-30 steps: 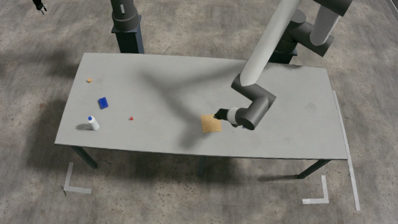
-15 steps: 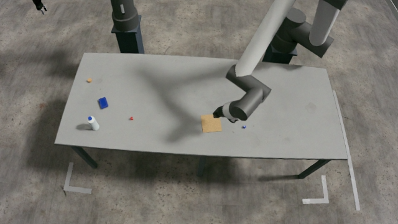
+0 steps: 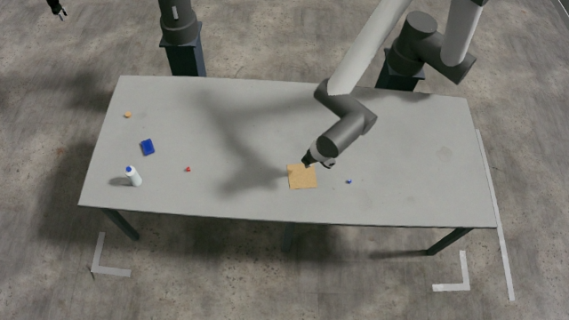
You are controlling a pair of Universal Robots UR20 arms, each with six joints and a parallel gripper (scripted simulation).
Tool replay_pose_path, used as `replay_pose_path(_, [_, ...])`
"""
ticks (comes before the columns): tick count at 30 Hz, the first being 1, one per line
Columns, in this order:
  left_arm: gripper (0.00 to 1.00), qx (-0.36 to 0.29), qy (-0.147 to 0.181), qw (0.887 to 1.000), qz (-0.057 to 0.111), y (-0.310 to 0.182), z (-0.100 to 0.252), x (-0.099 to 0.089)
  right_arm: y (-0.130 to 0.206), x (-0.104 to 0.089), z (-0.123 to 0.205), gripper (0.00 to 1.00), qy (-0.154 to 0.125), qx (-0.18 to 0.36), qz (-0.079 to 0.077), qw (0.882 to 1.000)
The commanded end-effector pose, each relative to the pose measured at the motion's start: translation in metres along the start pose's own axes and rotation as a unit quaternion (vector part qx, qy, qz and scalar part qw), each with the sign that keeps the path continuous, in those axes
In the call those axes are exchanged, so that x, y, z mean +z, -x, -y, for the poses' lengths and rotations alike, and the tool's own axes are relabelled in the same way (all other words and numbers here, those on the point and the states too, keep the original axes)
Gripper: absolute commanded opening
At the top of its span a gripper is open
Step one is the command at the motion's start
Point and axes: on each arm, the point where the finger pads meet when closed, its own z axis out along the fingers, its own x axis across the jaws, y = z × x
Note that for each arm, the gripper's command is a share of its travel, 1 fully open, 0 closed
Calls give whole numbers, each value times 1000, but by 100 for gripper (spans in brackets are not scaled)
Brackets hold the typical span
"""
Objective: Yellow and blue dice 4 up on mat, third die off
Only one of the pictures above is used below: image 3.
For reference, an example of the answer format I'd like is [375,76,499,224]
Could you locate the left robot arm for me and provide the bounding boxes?
[313,0,488,157]

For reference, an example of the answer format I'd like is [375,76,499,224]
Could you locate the tan mat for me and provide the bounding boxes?
[287,164,317,189]

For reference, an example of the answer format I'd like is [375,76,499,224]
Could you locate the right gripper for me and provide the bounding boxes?
[46,0,68,21]

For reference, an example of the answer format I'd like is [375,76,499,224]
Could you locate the blue flat rectangular block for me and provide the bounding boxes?
[141,139,155,156]

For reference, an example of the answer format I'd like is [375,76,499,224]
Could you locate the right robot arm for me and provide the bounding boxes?
[158,0,199,45]

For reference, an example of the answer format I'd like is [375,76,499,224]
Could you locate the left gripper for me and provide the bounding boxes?
[301,138,336,169]

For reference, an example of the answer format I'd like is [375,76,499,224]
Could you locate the white plastic bottle with blue cap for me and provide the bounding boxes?
[124,166,142,187]

